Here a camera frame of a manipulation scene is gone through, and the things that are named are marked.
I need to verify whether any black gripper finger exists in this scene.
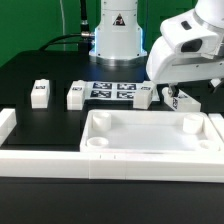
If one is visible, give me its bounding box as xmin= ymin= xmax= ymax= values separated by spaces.
xmin=168 ymin=84 xmax=178 ymax=97

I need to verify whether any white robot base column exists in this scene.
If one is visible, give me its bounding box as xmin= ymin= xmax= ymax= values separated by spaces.
xmin=89 ymin=0 xmax=147 ymax=66

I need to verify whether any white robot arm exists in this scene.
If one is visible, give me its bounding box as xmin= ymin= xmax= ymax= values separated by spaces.
xmin=146 ymin=0 xmax=224 ymax=96

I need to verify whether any white desk top tray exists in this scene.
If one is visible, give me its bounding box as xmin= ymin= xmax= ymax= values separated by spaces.
xmin=80 ymin=110 xmax=224 ymax=154

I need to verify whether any fiducial marker sheet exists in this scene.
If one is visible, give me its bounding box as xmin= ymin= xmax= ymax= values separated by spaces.
xmin=85 ymin=81 xmax=149 ymax=101

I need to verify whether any white U-shaped boundary fence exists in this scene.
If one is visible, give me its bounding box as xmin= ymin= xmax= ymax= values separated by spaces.
xmin=0 ymin=113 xmax=224 ymax=183

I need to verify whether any black cable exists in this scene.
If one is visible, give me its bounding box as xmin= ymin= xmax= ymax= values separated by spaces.
xmin=38 ymin=0 xmax=98 ymax=52

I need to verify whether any white cable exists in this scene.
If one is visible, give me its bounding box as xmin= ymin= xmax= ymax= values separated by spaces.
xmin=59 ymin=0 xmax=65 ymax=35

